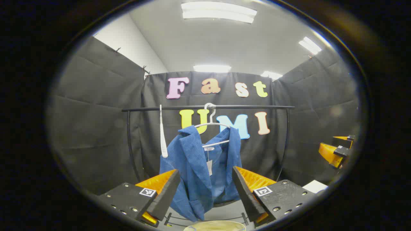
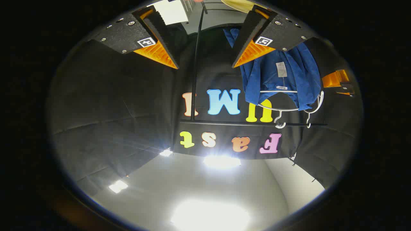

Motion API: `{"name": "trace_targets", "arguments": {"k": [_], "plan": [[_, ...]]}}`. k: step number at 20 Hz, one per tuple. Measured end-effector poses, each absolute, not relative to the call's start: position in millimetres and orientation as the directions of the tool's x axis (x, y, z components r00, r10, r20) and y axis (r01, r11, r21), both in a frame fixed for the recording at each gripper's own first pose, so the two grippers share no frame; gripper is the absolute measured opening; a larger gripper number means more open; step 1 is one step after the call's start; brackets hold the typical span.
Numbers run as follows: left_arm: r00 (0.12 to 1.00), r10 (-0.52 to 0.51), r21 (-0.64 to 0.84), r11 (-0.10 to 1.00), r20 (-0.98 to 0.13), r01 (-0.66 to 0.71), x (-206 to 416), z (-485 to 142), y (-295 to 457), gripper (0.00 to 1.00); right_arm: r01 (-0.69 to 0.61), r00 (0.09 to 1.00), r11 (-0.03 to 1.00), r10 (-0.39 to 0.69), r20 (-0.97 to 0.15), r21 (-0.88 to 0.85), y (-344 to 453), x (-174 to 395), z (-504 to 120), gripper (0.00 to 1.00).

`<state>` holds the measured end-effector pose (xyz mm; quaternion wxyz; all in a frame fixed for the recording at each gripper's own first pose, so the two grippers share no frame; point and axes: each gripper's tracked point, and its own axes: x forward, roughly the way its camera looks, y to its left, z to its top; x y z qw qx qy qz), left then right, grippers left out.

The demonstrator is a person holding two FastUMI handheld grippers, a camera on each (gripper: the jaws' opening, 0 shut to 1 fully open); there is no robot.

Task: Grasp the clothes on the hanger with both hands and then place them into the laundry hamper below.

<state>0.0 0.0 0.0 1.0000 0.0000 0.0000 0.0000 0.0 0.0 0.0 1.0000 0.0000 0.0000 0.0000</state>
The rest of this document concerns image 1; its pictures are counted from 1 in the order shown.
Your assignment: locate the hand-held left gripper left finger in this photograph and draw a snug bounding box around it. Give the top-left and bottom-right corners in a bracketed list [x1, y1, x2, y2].
[96, 169, 181, 228]

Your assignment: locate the black metal clothes rack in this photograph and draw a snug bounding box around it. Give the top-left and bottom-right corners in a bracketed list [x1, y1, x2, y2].
[121, 105, 295, 227]

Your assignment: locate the cream laundry hamper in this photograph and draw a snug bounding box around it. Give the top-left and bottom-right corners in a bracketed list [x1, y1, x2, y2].
[184, 220, 247, 231]

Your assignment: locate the large ceiling light panel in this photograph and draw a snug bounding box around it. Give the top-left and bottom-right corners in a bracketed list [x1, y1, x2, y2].
[181, 2, 258, 24]

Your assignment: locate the black backdrop cloth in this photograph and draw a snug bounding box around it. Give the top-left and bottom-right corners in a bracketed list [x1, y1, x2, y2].
[48, 36, 359, 196]

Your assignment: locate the white plastic hanger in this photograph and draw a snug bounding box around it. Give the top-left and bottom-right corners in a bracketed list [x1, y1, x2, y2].
[159, 105, 168, 158]
[194, 103, 232, 148]

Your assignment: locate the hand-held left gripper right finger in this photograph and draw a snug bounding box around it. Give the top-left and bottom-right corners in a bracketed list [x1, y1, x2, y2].
[232, 166, 317, 227]

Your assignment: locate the blue corduroy jacket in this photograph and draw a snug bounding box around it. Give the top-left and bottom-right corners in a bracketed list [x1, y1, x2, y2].
[160, 125, 242, 222]

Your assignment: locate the white paper sheet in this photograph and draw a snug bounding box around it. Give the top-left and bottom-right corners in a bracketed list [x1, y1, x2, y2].
[302, 180, 328, 194]

